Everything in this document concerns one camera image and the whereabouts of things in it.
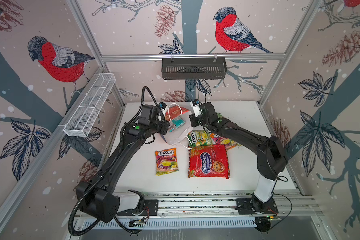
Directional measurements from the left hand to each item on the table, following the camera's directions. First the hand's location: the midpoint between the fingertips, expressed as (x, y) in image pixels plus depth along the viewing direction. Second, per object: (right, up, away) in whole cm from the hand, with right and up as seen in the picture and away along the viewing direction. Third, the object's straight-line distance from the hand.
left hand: (166, 122), depth 77 cm
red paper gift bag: (+9, -8, +14) cm, 18 cm away
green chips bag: (+36, +4, +34) cm, 50 cm away
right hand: (+12, +3, +12) cm, 17 cm away
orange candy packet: (-1, -24, +11) cm, 26 cm away
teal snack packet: (+4, -2, +24) cm, 24 cm away
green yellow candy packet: (+20, -11, +20) cm, 30 cm away
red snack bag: (+23, -23, +7) cm, 33 cm away
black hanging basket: (+17, +37, +28) cm, 49 cm away
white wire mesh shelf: (-41, +4, -3) cm, 41 cm away
